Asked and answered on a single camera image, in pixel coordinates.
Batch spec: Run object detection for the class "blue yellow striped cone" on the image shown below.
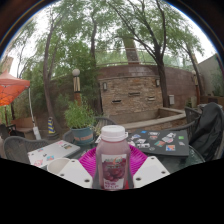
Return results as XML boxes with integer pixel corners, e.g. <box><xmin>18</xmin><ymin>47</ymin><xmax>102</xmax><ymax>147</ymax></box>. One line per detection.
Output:
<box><xmin>46</xmin><ymin>116</ymin><xmax>56</xmax><ymax>135</ymax></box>

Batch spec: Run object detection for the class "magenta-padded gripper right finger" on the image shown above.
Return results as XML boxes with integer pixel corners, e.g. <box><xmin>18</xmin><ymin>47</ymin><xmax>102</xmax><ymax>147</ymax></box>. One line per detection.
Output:
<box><xmin>125</xmin><ymin>144</ymin><xmax>171</xmax><ymax>190</ymax></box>

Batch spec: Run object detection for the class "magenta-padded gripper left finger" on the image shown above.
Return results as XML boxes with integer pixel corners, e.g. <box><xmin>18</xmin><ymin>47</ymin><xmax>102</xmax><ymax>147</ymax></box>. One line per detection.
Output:
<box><xmin>58</xmin><ymin>147</ymin><xmax>101</xmax><ymax>190</ymax></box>

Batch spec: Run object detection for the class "orange canopy tent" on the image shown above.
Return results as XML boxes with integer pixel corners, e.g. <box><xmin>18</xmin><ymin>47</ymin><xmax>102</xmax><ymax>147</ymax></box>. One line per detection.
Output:
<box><xmin>0</xmin><ymin>69</ymin><xmax>42</xmax><ymax>141</ymax></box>

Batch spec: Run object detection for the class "dark chair holding jacket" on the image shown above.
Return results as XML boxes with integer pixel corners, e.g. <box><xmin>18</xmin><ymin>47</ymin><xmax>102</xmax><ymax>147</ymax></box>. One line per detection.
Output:
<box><xmin>184</xmin><ymin>106</ymin><xmax>224</xmax><ymax>161</ymax></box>

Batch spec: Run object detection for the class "black jacket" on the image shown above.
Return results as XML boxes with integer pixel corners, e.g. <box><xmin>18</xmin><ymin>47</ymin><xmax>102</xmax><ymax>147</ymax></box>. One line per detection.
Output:
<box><xmin>188</xmin><ymin>102</ymin><xmax>224</xmax><ymax>162</ymax></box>

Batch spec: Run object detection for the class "black laptop with stickers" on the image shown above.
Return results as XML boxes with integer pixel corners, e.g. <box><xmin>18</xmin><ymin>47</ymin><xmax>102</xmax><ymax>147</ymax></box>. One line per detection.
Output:
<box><xmin>126</xmin><ymin>129</ymin><xmax>190</xmax><ymax>158</ymax></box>

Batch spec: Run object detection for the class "group of dark patio chairs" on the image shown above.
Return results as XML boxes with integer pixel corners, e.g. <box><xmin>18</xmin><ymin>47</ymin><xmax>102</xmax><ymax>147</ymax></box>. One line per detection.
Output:
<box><xmin>0</xmin><ymin>123</ymin><xmax>24</xmax><ymax>139</ymax></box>

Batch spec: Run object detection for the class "green plant in teal pot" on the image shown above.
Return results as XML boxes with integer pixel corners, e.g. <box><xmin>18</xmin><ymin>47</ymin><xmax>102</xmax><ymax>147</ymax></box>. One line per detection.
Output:
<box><xmin>63</xmin><ymin>99</ymin><xmax>98</xmax><ymax>145</ymax></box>

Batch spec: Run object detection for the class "grey mesh patio chair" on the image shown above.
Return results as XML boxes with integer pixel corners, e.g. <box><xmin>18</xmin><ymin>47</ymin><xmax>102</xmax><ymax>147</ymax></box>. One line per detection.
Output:
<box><xmin>3</xmin><ymin>135</ymin><xmax>49</xmax><ymax>164</ymax></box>

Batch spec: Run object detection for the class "pink drink bottle white cap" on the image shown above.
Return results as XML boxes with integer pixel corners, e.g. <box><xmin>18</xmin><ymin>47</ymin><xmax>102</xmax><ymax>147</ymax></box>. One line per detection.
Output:
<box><xmin>94</xmin><ymin>124</ymin><xmax>132</xmax><ymax>191</ymax></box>

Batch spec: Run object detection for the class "brown lamp post white globe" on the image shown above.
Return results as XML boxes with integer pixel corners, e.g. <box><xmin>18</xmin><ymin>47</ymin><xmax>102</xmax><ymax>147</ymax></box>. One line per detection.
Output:
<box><xmin>71</xmin><ymin>68</ymin><xmax>83</xmax><ymax>106</ymax></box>

